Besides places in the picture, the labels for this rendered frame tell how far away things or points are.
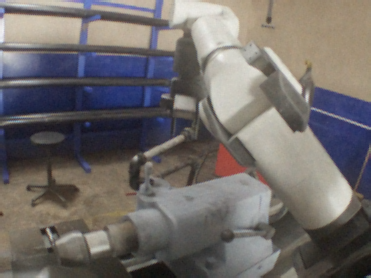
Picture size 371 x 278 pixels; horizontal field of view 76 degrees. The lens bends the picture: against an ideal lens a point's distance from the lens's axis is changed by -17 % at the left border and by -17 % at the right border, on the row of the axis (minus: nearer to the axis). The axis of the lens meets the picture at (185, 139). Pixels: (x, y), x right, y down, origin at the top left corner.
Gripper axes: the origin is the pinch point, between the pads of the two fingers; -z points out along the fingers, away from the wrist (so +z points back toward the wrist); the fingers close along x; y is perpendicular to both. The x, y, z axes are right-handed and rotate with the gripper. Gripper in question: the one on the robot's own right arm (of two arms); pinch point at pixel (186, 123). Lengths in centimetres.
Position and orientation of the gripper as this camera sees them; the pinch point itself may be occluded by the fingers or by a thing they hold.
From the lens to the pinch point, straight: 61.5
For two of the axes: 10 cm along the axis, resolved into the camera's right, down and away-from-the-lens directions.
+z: 1.3, -9.3, -3.3
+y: 0.1, -3.3, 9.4
